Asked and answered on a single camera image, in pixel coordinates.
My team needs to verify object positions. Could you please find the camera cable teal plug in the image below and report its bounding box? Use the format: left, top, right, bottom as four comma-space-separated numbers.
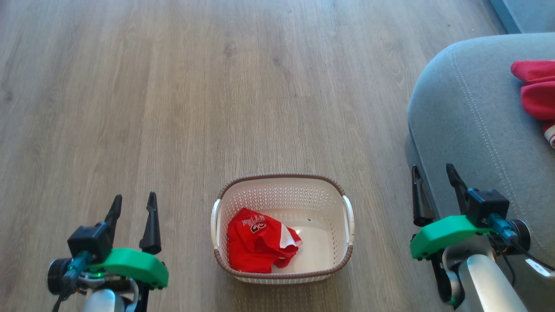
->
488, 213, 555, 278
52, 250, 92, 312

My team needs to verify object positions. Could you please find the red jersey with printed number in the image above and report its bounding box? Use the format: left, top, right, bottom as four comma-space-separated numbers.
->
227, 208, 303, 273

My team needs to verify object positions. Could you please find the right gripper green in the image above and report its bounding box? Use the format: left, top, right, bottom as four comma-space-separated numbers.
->
410, 163, 490, 260

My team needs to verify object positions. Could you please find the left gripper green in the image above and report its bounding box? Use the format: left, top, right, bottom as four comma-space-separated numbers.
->
89, 192, 169, 290

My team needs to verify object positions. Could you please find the right camera cable teal plug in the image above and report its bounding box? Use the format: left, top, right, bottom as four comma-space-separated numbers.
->
488, 213, 555, 278

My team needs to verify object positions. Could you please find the left camera cable teal plug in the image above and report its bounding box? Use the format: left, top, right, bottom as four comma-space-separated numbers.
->
52, 250, 92, 312

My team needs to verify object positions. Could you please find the red garment with white part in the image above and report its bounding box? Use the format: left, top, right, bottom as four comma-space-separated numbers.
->
511, 60, 555, 149

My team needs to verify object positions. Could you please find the white laundry basket brown rim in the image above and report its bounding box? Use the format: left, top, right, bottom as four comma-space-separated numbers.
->
211, 174, 355, 284

